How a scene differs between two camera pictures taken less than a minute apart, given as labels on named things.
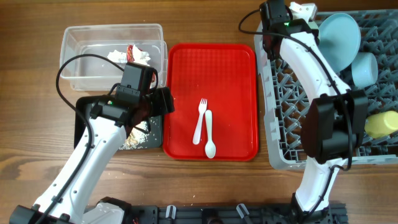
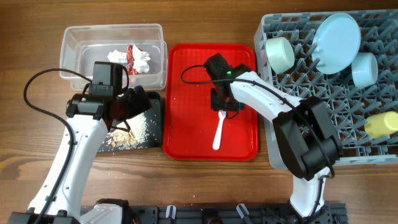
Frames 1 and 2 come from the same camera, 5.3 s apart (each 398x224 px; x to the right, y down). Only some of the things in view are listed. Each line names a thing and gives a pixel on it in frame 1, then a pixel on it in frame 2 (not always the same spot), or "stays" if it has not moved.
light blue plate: [339, 38] stays
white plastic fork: [202, 106] -> [222, 114]
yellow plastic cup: [380, 124] stays
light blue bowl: [364, 68] stays
